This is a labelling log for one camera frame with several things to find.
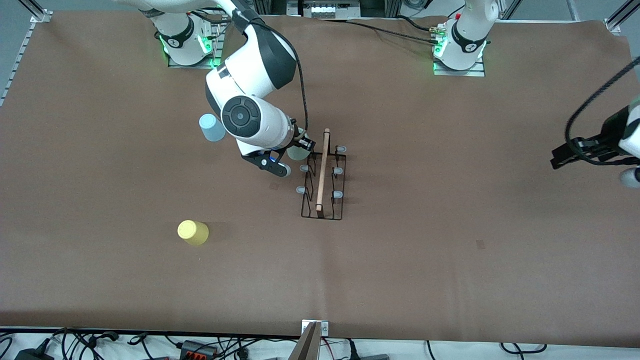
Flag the pale green plastic cup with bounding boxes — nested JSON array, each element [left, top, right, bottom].
[[287, 144, 313, 162]]

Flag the black wire cup holder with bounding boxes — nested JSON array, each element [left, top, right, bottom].
[[296, 128, 348, 221]]

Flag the yellow plastic cup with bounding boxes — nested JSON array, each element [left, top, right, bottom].
[[177, 220, 210, 247]]

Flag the light blue plastic cup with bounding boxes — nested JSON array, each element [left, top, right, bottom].
[[198, 113, 227, 143]]

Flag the white electronics box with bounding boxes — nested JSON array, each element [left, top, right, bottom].
[[287, 0, 361, 20]]

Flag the black box orange connectors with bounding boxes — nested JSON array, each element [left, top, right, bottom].
[[179, 340, 219, 360]]

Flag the black power adapter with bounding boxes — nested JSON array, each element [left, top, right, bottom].
[[14, 345, 56, 360]]

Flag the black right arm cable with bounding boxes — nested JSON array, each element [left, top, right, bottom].
[[294, 47, 310, 134]]

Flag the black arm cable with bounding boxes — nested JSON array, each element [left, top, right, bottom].
[[294, 47, 310, 134], [565, 56, 640, 166]]

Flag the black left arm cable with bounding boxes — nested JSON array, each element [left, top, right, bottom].
[[565, 56, 640, 166]]

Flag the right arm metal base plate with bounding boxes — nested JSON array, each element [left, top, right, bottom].
[[167, 20, 223, 70]]

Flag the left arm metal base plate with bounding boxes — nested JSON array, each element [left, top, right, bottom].
[[433, 55, 486, 77]]

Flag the black braided cable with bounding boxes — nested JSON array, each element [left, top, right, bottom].
[[320, 17, 443, 46]]

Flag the small metal bracket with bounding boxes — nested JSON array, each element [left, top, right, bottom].
[[301, 320, 330, 337]]

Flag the wooden camera post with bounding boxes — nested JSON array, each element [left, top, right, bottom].
[[287, 321, 323, 360]]

